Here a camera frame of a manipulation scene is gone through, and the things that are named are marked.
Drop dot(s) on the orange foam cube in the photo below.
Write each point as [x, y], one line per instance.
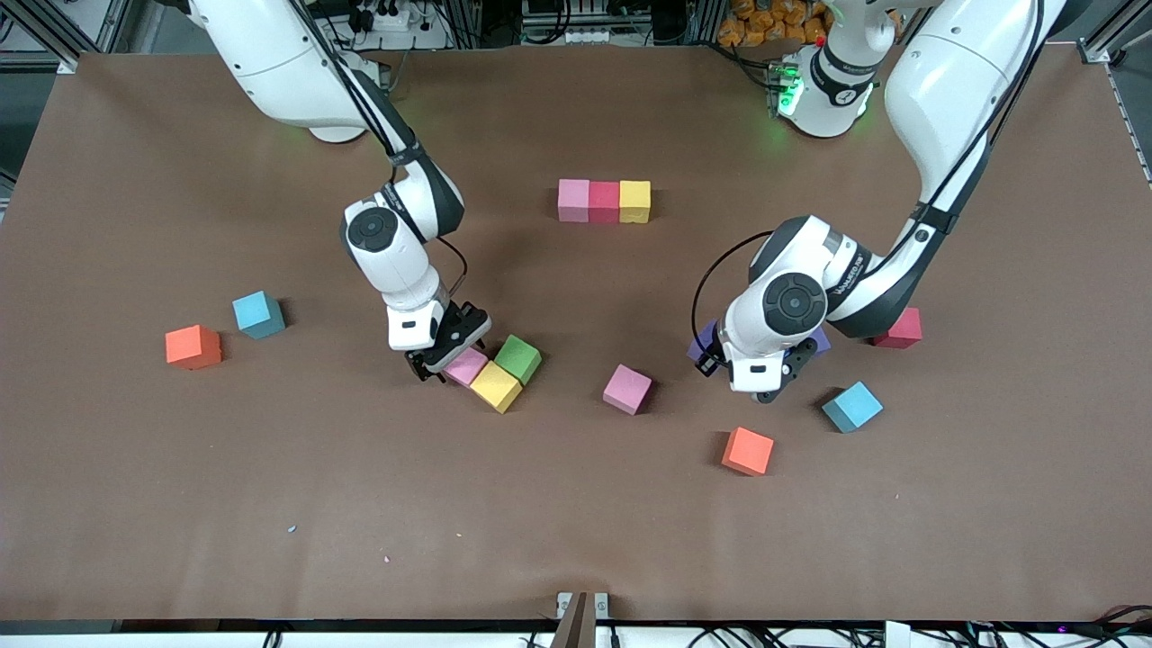
[193, 346]
[748, 451]

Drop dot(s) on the brown mounting post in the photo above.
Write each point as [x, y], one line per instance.
[574, 625]

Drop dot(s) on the yellow foam cube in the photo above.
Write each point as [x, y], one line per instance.
[496, 386]
[634, 202]

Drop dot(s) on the crimson foam cube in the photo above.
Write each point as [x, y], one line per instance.
[904, 331]
[604, 202]

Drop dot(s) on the black equipment rack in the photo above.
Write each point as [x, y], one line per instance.
[648, 22]

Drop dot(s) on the aluminium table side rail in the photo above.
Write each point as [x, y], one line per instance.
[1136, 135]

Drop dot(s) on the white power strip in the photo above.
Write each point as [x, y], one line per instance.
[396, 20]

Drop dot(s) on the pink foam cube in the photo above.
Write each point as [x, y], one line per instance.
[627, 389]
[573, 200]
[468, 369]

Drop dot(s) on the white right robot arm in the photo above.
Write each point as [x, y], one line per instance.
[369, 229]

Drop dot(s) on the blue foam cube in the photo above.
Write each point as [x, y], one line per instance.
[852, 407]
[258, 314]

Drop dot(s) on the purple foam cube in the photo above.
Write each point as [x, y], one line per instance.
[697, 346]
[821, 342]

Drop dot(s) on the metal table edge bracket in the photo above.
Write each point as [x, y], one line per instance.
[601, 603]

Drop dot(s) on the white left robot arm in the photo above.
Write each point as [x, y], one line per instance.
[796, 303]

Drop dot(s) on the orange snack bags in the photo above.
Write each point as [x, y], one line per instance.
[760, 25]

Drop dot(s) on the aluminium frame profile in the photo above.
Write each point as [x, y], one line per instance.
[65, 63]
[1093, 52]

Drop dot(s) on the green foam cube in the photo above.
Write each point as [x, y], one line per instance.
[517, 358]

